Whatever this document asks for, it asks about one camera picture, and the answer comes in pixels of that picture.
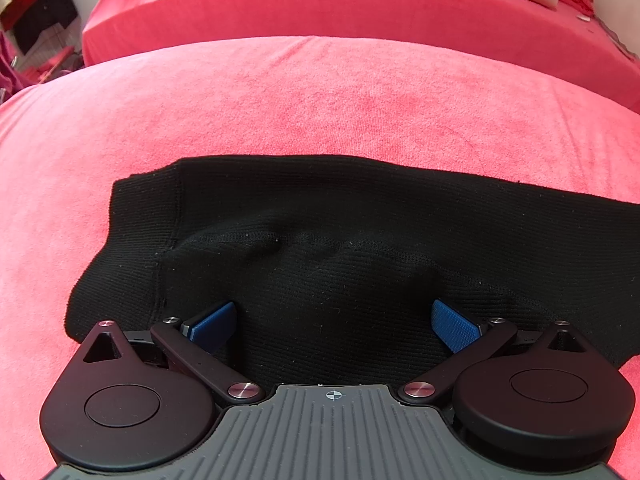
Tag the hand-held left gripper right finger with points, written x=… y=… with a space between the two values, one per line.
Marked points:
x=452 y=328

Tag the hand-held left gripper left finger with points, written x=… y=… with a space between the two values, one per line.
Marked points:
x=214 y=326

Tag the black ribbed pants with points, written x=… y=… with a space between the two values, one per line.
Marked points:
x=320 y=240

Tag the red terry blanket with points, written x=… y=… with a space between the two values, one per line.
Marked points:
x=310 y=105

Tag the red bed sheet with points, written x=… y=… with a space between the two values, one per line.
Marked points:
x=300 y=5

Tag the dark cloth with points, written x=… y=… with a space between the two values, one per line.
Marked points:
x=47 y=15

